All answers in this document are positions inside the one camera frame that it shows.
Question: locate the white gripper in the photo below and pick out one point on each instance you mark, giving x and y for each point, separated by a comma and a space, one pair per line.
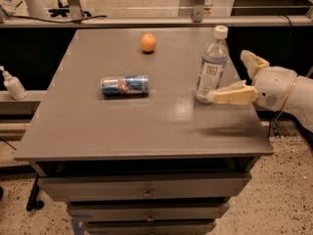
275, 86

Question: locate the grey drawer cabinet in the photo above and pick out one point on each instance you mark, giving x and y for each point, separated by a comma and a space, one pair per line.
77, 131

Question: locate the top grey drawer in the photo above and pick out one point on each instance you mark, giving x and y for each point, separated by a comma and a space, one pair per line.
144, 187

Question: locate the black caster wheel leg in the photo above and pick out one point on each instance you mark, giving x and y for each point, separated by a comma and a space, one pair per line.
33, 204

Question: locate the clear plastic water bottle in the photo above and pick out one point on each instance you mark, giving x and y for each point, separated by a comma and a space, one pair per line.
214, 59

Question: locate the middle grey drawer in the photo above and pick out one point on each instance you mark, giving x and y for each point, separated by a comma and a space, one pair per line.
148, 211

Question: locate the grey metal rail frame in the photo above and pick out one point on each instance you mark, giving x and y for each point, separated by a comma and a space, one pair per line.
158, 13

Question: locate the white pump dispenser bottle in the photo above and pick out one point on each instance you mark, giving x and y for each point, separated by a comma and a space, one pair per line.
13, 85

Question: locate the bottom grey drawer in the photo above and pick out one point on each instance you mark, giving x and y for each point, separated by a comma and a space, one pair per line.
165, 227

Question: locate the orange fruit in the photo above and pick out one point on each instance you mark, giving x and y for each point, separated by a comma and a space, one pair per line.
148, 42

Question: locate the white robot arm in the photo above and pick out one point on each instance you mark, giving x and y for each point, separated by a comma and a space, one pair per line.
299, 101

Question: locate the blue silver drink can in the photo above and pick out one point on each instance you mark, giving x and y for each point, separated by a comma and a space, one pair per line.
125, 85

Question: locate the grey drawer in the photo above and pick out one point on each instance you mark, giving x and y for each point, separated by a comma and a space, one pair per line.
148, 211
144, 187
165, 227

